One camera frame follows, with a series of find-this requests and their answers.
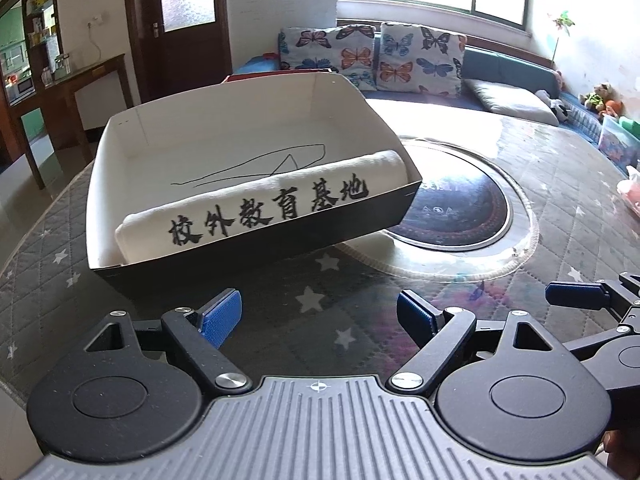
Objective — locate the pink plush toy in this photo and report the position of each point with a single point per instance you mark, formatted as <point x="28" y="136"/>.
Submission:
<point x="558" y="80"/>

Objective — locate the blue towel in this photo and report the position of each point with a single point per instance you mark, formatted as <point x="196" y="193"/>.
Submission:
<point x="257" y="64"/>

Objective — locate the grey quilted star tablecloth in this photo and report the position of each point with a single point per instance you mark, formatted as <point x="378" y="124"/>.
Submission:
<point x="280" y="300"/>

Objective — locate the butterfly print cushion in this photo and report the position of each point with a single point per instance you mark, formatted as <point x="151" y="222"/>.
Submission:
<point x="325" y="55"/>
<point x="420" y="60"/>

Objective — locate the green bottle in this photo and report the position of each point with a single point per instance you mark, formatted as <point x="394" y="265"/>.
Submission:
<point x="631" y="127"/>

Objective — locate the white microwave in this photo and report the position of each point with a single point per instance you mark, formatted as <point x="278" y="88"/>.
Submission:
<point x="21" y="90"/>

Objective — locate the glass jar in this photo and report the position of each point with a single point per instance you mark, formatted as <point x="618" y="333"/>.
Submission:
<point x="46" y="75"/>
<point x="62" y="66"/>

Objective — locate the pink plastic bag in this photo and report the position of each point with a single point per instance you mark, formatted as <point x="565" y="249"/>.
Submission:
<point x="631" y="192"/>

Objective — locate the wooden side table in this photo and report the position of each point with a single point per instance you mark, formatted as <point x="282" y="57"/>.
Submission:
<point x="90" y="72"/>

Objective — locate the colourful pinwheel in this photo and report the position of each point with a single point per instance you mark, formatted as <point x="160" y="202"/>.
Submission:
<point x="562" y="22"/>

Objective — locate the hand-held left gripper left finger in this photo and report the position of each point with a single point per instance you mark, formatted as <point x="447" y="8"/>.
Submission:
<point x="220" y="312"/>

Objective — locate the cream canvas shopping bag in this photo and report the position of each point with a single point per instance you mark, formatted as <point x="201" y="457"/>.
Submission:
<point x="260" y="200"/>

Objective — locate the blue sofa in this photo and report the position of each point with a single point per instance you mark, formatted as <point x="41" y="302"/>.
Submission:
<point x="505" y="62"/>

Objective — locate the brown door with glass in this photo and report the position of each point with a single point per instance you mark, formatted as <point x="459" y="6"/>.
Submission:
<point x="145" y="70"/>

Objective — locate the orange plush toy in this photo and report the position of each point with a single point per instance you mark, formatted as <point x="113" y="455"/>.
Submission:
<point x="612" y="108"/>

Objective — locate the round black hotplate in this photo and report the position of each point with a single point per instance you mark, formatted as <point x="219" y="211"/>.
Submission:
<point x="450" y="205"/>

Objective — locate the brown bear plush toy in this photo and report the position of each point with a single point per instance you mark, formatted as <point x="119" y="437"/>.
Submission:
<point x="596" y="96"/>

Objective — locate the panda plush toy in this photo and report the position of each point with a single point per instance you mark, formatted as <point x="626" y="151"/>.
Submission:
<point x="555" y="105"/>

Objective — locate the wooden shelf cabinet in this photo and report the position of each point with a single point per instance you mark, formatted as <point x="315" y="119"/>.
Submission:
<point x="24" y="50"/>

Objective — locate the clear plastic storage box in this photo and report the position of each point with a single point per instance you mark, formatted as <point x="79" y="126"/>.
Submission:
<point x="617" y="145"/>

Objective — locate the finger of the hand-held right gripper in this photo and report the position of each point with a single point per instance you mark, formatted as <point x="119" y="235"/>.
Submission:
<point x="575" y="294"/>

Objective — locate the grey pillow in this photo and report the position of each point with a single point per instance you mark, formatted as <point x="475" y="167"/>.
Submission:
<point x="510" y="100"/>

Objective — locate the wall socket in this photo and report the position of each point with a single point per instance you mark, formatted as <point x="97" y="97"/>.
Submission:
<point x="96" y="19"/>

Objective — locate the green kitchen cabinet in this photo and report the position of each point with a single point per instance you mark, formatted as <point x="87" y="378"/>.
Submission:
<point x="11" y="40"/>

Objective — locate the white cardboard box tray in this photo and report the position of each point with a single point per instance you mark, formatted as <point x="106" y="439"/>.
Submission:
<point x="225" y="135"/>

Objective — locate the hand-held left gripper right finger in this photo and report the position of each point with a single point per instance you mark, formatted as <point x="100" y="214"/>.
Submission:
<point x="415" y="310"/>

